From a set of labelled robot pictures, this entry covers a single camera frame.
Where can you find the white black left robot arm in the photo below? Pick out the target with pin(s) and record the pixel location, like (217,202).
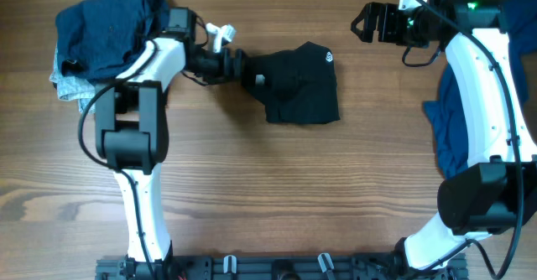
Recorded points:
(132,134)

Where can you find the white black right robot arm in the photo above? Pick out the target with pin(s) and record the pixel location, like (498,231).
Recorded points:
(497,191)

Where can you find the folded navy blue shirt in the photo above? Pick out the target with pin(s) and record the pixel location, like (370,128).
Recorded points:
(99,39)

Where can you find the black polo shirt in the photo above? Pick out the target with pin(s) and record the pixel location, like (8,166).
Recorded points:
(296,86)

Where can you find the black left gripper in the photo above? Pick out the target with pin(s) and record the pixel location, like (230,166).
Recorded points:
(226,71)

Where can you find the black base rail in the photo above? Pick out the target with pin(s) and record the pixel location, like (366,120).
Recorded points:
(359,266)

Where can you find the folded light grey garment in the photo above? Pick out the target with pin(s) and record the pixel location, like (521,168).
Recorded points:
(71,88)

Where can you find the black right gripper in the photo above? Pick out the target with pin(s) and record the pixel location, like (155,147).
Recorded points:
(388,13)

